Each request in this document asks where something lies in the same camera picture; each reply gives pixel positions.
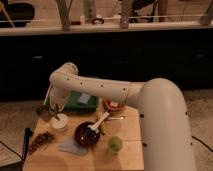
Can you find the white paper cup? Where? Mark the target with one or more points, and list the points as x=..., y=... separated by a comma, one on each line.
x=59, y=124

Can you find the dark brown bowl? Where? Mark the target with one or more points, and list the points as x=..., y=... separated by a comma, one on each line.
x=84, y=136

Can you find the white plastic spoon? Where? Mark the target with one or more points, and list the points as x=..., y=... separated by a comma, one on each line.
x=97, y=124

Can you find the green tray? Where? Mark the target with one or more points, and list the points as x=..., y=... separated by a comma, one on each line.
x=79, y=102

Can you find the red bowl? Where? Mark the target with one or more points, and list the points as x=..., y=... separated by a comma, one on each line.
x=113, y=106

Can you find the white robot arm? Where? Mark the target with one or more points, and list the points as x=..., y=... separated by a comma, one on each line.
x=164, y=120

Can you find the green plastic cup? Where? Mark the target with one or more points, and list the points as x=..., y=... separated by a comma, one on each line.
x=115, y=144

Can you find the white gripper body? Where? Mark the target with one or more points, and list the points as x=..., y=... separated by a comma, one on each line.
x=58, y=98

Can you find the brown dried chili bunch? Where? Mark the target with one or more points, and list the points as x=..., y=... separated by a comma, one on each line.
x=40, y=139

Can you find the green pepper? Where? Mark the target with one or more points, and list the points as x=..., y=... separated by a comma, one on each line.
x=56, y=111

